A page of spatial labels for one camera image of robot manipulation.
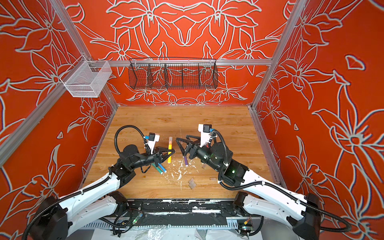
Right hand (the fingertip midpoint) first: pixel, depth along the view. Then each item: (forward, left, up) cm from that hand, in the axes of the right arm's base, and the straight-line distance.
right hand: (177, 140), depth 61 cm
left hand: (0, +3, -10) cm, 11 cm away
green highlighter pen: (0, +15, -32) cm, 35 cm away
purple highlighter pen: (+6, -2, -33) cm, 34 cm away
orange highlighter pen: (+2, +4, -9) cm, 10 cm away
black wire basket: (+56, +6, -4) cm, 56 cm away
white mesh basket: (+47, +60, -1) cm, 76 cm away
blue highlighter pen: (0, +11, -32) cm, 34 cm away
